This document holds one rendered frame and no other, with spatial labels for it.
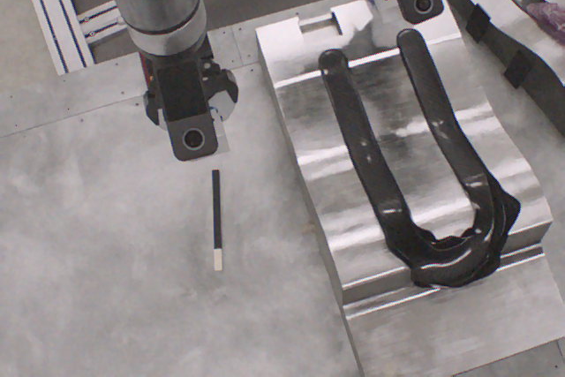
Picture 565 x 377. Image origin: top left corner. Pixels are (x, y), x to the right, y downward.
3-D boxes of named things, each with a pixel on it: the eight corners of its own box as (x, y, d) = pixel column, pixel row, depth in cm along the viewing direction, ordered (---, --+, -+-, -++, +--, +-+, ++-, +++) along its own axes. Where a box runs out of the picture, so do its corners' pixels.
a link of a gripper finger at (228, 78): (245, 87, 87) (219, 56, 79) (249, 99, 86) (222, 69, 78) (207, 102, 87) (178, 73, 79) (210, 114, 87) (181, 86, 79)
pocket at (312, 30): (296, 31, 105) (295, 17, 102) (332, 21, 105) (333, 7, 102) (305, 58, 103) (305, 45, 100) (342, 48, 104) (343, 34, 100)
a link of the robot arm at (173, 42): (209, 22, 67) (121, 48, 66) (215, 47, 71) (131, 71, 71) (191, -43, 70) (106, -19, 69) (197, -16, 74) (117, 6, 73)
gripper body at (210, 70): (208, 33, 85) (194, -28, 74) (228, 99, 82) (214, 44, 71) (143, 51, 85) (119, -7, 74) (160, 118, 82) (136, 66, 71)
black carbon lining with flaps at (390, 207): (311, 62, 101) (311, 25, 93) (424, 31, 102) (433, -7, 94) (397, 311, 89) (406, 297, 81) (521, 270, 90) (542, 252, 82)
